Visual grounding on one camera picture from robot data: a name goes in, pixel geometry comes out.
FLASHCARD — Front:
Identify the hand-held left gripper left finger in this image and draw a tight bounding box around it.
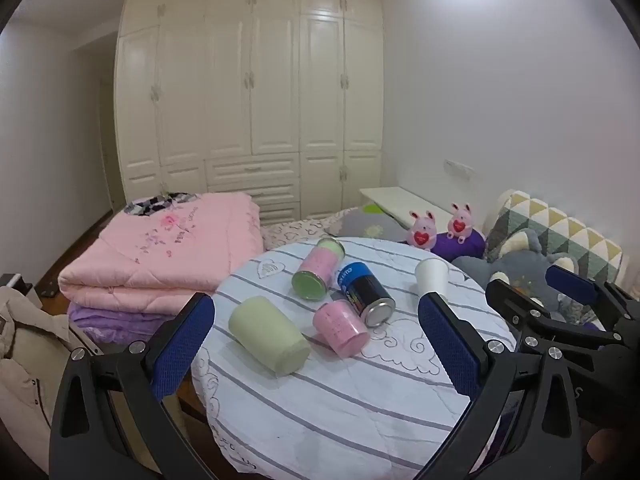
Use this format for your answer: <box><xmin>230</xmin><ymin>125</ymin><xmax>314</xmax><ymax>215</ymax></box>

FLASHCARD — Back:
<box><xmin>48</xmin><ymin>291</ymin><xmax>221</xmax><ymax>480</ymax></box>

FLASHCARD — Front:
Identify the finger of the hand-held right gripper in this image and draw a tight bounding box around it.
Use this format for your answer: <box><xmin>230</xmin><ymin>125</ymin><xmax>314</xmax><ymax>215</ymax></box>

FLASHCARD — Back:
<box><xmin>485</xmin><ymin>279</ymin><xmax>617</xmax><ymax>352</ymax></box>
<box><xmin>545</xmin><ymin>264</ymin><xmax>640</xmax><ymax>332</ymax></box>

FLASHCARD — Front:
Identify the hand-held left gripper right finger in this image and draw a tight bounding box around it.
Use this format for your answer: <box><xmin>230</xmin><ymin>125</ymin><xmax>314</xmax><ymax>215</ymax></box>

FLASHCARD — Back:
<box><xmin>417</xmin><ymin>290</ymin><xmax>583</xmax><ymax>480</ymax></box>

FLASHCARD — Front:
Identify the pale green cup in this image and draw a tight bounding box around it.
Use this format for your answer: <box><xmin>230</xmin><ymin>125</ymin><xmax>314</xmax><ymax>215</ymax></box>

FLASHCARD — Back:
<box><xmin>228</xmin><ymin>296</ymin><xmax>312</xmax><ymax>378</ymax></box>

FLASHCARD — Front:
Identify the pink cup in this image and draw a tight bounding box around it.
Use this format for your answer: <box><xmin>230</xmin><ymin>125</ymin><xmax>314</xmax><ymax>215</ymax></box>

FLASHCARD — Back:
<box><xmin>313</xmin><ymin>299</ymin><xmax>371</xmax><ymax>359</ymax></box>

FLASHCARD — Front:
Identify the white cup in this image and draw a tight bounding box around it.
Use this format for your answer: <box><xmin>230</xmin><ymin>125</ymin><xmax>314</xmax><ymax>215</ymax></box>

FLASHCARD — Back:
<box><xmin>414</xmin><ymin>258</ymin><xmax>449</xmax><ymax>302</ymax></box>

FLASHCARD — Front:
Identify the grey plush toy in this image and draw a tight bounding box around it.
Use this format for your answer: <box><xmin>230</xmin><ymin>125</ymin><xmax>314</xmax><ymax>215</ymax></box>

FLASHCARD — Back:
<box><xmin>452</xmin><ymin>229</ymin><xmax>601</xmax><ymax>331</ymax></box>

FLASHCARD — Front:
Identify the triangle-patterned pillow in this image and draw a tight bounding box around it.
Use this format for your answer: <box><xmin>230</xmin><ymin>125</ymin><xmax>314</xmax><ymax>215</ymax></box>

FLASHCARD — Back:
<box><xmin>482</xmin><ymin>190</ymin><xmax>626</xmax><ymax>287</ymax></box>

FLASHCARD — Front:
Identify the folded purple blanket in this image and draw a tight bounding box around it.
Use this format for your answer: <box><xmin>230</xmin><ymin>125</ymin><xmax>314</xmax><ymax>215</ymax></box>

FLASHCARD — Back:
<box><xmin>67</xmin><ymin>300</ymin><xmax>201</xmax><ymax>357</ymax></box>

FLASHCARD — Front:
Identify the purple cushion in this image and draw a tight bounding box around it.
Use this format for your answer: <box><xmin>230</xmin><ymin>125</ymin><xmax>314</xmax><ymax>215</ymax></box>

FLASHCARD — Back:
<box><xmin>431</xmin><ymin>230</ymin><xmax>487</xmax><ymax>261</ymax></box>

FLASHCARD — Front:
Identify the folded pink quilt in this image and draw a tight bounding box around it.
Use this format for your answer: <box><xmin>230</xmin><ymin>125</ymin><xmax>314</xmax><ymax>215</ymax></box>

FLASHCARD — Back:
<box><xmin>57</xmin><ymin>192</ymin><xmax>264</xmax><ymax>318</ymax></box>

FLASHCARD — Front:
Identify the blue and black can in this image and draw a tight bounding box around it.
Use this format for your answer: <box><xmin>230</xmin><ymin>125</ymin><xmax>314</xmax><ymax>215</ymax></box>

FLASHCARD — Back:
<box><xmin>336</xmin><ymin>261</ymin><xmax>397</xmax><ymax>329</ymax></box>

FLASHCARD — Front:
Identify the pink bunny plush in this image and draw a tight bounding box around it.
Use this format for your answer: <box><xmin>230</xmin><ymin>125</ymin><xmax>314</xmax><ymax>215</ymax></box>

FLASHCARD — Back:
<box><xmin>407</xmin><ymin>210</ymin><xmax>439</xmax><ymax>251</ymax></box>
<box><xmin>446</xmin><ymin>202</ymin><xmax>475</xmax><ymax>242</ymax></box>

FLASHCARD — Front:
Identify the round table striped cloth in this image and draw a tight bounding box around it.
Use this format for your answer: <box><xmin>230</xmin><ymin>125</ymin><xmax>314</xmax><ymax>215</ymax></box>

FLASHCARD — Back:
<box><xmin>190</xmin><ymin>236</ymin><xmax>518</xmax><ymax>480</ymax></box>

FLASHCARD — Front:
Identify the black and white checkered cloth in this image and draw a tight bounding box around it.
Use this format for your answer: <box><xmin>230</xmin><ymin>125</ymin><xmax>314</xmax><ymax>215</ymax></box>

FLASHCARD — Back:
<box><xmin>122</xmin><ymin>191</ymin><xmax>198</xmax><ymax>217</ymax></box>

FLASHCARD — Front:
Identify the beige jacket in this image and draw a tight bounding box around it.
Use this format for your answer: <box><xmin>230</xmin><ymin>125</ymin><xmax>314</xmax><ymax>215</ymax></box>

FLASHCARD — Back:
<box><xmin>0</xmin><ymin>285</ymin><xmax>96</xmax><ymax>463</ymax></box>

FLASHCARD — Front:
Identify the grey pillow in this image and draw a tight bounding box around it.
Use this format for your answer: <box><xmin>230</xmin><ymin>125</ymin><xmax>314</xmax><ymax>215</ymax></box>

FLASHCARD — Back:
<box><xmin>330</xmin><ymin>204</ymin><xmax>412</xmax><ymax>244</ymax></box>

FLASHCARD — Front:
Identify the pink and green can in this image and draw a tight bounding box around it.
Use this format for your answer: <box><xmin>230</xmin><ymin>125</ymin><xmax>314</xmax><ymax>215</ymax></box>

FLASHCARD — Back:
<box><xmin>291</xmin><ymin>235</ymin><xmax>347</xmax><ymax>302</ymax></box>

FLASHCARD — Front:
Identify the white shelf board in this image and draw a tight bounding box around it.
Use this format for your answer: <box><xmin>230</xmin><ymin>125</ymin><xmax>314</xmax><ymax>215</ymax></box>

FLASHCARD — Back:
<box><xmin>359</xmin><ymin>186</ymin><xmax>453</xmax><ymax>228</ymax></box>

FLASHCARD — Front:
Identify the heart-printed bed sheet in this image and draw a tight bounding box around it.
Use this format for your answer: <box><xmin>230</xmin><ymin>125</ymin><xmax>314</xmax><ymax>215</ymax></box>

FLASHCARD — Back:
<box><xmin>261</xmin><ymin>215</ymin><xmax>351</xmax><ymax>252</ymax></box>

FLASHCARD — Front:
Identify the cream wardrobe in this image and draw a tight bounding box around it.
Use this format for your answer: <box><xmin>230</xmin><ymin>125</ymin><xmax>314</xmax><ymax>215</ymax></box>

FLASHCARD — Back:
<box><xmin>114</xmin><ymin>0</ymin><xmax>385</xmax><ymax>226</ymax></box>

